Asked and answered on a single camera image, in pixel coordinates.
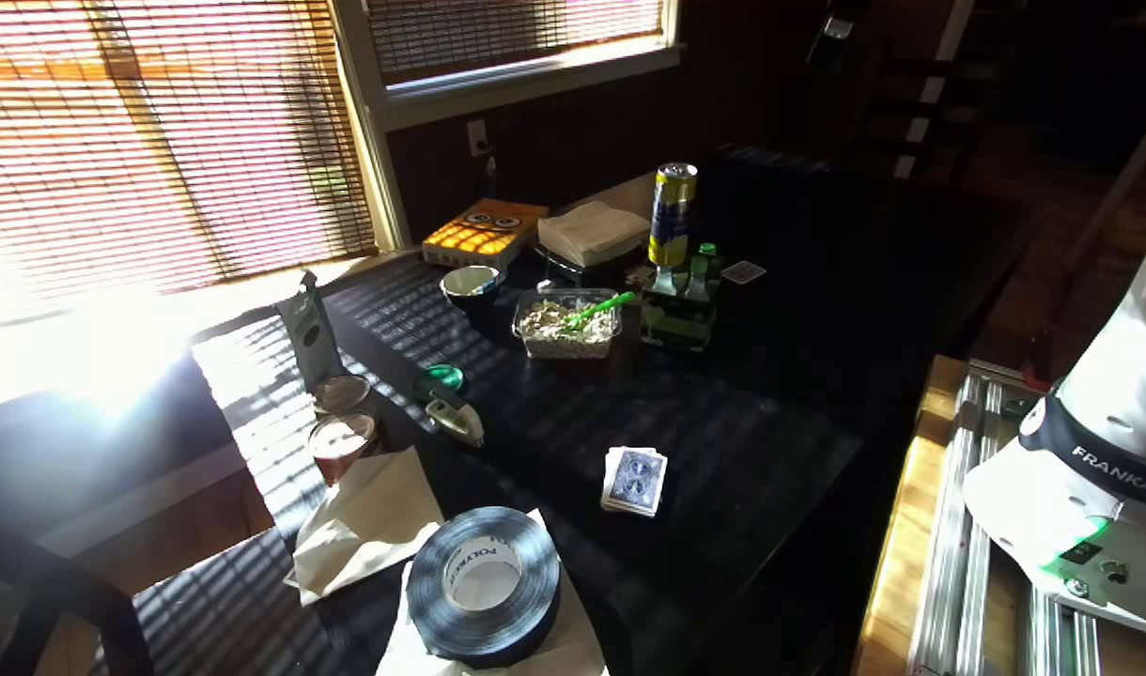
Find black and white bowl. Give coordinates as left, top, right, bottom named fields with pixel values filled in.
left=435, top=260, right=508, bottom=305

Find tall yellow and blue can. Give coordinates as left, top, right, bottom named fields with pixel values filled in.
left=647, top=163, right=703, bottom=273

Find white folded napkin stack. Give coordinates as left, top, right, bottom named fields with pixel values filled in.
left=535, top=201, right=653, bottom=272

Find pack of green capped bottles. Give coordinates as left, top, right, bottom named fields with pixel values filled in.
left=632, top=242, right=727, bottom=352

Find green round lid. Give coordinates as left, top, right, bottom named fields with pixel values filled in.
left=419, top=360, right=469, bottom=396

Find blue playing card deck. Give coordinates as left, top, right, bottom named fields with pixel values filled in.
left=596, top=444, right=674, bottom=524

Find cream folded paper napkin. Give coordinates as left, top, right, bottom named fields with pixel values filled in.
left=283, top=444, right=449, bottom=608

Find white paper napkin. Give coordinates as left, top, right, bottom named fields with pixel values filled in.
left=371, top=504, right=613, bottom=676

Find small window blind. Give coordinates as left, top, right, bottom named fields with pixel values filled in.
left=365, top=0, right=668, bottom=88

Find dark ladder shelf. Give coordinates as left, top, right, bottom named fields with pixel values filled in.
left=851, top=0, right=980, bottom=184

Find large window blind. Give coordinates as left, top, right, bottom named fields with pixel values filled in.
left=0, top=0, right=379, bottom=330

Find brown wooden bench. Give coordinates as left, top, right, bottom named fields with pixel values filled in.
left=0, top=360, right=273, bottom=596

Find black chair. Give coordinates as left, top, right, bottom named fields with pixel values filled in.
left=0, top=517, right=154, bottom=676

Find white wall outlet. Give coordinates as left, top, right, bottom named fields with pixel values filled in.
left=464, top=114, right=495, bottom=163

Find aluminium frame rails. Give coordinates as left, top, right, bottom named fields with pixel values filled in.
left=907, top=356, right=1146, bottom=676

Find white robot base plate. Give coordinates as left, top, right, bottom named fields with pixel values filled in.
left=963, top=435, right=1146, bottom=646

